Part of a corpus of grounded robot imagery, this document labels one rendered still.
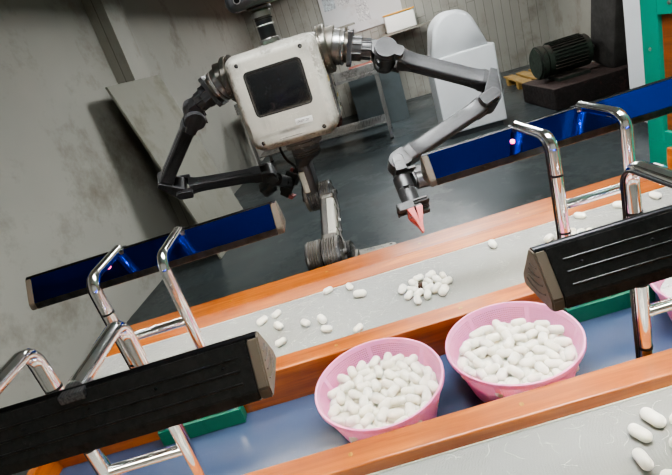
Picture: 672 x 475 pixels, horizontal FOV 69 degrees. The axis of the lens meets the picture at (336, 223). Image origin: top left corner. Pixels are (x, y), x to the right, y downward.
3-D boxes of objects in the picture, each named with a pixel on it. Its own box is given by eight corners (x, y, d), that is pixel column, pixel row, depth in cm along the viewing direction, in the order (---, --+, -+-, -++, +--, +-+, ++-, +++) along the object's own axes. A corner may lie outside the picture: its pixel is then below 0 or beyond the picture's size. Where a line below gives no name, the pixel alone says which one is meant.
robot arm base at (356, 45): (347, 64, 174) (349, 28, 169) (369, 66, 173) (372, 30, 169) (345, 66, 166) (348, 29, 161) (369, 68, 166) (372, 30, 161)
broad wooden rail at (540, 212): (140, 374, 164) (115, 329, 157) (662, 216, 158) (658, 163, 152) (128, 398, 152) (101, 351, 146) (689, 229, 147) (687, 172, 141)
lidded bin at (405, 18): (415, 24, 833) (411, 6, 823) (417, 24, 793) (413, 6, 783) (386, 34, 842) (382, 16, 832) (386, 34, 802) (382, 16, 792)
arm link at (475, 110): (484, 100, 167) (493, 82, 156) (495, 112, 165) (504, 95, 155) (383, 167, 161) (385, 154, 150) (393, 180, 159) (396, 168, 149)
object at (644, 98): (422, 179, 118) (415, 151, 115) (672, 102, 116) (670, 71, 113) (431, 188, 110) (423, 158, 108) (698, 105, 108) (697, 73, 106)
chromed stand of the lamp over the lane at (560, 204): (531, 287, 127) (502, 122, 112) (605, 264, 127) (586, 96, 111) (569, 325, 109) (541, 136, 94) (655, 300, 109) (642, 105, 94)
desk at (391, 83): (406, 101, 879) (394, 53, 849) (412, 117, 731) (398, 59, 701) (362, 114, 893) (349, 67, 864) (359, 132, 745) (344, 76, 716)
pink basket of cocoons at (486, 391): (429, 376, 108) (419, 341, 104) (518, 321, 116) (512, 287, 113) (519, 451, 84) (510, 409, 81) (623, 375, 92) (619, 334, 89)
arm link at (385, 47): (500, 84, 168) (509, 67, 158) (491, 118, 164) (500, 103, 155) (376, 52, 173) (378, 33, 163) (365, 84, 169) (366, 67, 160)
